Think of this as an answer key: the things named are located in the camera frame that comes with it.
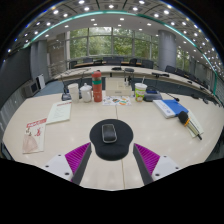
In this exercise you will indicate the white paper cup stack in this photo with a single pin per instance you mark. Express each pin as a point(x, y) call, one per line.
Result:
point(73, 93)

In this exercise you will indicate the black computer mouse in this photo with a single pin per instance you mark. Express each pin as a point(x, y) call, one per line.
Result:
point(109, 133)

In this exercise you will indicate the red thermos bottle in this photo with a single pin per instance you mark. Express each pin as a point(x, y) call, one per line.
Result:
point(97, 88)

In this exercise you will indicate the black foam handheld microphone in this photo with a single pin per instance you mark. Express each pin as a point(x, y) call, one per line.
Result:
point(183, 117)

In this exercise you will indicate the colourful sticker sheet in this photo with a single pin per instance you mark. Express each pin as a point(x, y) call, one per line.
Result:
point(116, 100)

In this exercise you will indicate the white leaflet red header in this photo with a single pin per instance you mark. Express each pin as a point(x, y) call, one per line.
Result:
point(59, 112)

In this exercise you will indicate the blue and white book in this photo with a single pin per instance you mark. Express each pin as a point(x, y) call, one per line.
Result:
point(173, 107)

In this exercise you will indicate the dark office chairs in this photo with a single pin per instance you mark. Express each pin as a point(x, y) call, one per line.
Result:
point(146, 63)

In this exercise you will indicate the red and white magazine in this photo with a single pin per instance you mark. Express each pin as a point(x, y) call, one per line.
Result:
point(35, 136)

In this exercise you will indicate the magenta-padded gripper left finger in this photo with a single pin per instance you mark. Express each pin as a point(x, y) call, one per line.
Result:
point(78, 156)

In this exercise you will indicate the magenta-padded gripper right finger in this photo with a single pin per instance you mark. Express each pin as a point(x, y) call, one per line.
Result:
point(146, 159)

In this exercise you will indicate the black mouse pad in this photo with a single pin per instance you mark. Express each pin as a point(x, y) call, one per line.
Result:
point(111, 151)

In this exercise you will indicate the white lidded mug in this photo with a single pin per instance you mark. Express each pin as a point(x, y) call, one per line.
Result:
point(86, 94)

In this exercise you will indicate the white paper cup green print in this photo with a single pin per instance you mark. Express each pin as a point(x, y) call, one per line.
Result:
point(140, 92)

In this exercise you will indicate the white cardboard box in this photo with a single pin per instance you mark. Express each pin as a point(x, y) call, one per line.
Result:
point(118, 88)

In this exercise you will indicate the ceiling lights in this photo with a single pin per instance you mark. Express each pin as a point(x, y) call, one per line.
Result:
point(86, 8)

